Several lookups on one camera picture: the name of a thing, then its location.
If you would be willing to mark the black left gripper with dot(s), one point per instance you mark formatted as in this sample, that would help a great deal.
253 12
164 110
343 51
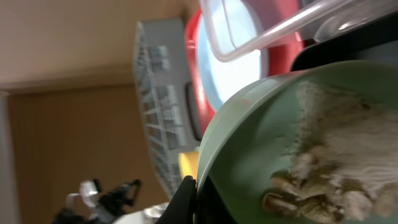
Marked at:
109 209

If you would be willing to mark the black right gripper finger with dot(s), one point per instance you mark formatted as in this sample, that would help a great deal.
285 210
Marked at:
182 205

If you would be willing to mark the yellow plastic cup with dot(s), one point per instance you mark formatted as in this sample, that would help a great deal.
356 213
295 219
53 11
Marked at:
188 164

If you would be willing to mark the green bowl with food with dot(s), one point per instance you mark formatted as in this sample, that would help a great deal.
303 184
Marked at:
248 137

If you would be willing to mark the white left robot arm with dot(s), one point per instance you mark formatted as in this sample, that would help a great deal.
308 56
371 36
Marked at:
149 215

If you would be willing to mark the grey plastic dishwasher rack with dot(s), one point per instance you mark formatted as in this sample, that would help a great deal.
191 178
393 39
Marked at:
165 94

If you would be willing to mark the large light blue plate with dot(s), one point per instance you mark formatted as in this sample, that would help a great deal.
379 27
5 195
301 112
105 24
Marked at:
236 71

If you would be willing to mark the red plastic tray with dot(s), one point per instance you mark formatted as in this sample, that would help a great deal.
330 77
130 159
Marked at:
281 58

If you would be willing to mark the clear plastic bin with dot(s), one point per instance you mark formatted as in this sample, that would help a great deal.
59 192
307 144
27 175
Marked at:
319 20

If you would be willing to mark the black plastic tray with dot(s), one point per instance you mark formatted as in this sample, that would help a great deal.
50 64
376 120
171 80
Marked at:
376 41

